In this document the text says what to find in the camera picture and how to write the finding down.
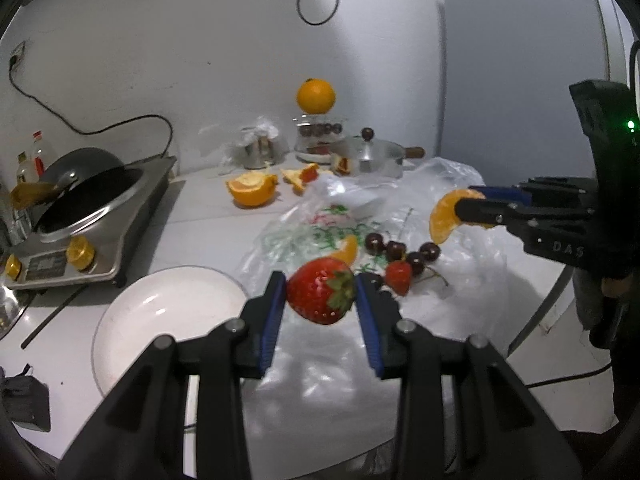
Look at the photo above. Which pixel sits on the small steel pot with lid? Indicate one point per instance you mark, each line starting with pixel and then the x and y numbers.
pixel 363 155

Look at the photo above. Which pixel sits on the clear container with cherries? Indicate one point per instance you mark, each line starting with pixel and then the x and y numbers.
pixel 314 136

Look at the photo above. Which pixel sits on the steel cup in plastic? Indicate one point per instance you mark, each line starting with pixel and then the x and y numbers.
pixel 256 146

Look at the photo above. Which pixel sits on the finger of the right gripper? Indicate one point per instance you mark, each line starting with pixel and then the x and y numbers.
pixel 497 212
pixel 510 194

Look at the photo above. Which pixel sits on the dark cherry with stem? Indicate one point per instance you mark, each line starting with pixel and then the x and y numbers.
pixel 395 251

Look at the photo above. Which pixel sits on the large orange segment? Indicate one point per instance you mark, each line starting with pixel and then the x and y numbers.
pixel 443 219

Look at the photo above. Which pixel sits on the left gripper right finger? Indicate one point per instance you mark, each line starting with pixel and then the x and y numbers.
pixel 378 313

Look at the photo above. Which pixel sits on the small red strawberry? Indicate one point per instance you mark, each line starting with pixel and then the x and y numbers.
pixel 398 277

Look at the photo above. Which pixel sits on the orange peel piece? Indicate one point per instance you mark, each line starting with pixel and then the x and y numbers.
pixel 300 178

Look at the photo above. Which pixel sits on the black wok with wooden handle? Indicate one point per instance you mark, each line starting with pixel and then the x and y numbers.
pixel 74 186

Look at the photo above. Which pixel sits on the white round plate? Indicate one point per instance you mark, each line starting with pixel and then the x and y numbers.
pixel 184 302

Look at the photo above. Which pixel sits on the silver induction cooker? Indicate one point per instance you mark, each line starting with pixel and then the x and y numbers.
pixel 89 234

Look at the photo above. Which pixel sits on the whole orange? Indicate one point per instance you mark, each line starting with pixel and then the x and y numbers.
pixel 315 96

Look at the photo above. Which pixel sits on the large red strawberry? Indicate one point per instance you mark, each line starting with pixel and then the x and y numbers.
pixel 322 290

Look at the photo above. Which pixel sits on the small orange segment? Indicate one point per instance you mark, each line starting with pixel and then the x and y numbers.
pixel 347 250

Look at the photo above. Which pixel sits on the oil bottle yellow cap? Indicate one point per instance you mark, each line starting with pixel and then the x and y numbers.
pixel 25 172

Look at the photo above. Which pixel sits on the half peeled orange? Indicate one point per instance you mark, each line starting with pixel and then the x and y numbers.
pixel 253 189

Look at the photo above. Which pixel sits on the oil bottle red cap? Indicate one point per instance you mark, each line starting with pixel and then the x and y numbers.
pixel 43 155

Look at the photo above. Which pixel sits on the clear printed plastic bag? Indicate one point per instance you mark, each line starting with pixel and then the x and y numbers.
pixel 320 382

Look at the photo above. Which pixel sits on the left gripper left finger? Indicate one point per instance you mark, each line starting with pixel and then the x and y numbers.
pixel 262 317

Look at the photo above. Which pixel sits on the black chopstick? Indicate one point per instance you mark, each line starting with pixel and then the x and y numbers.
pixel 34 334

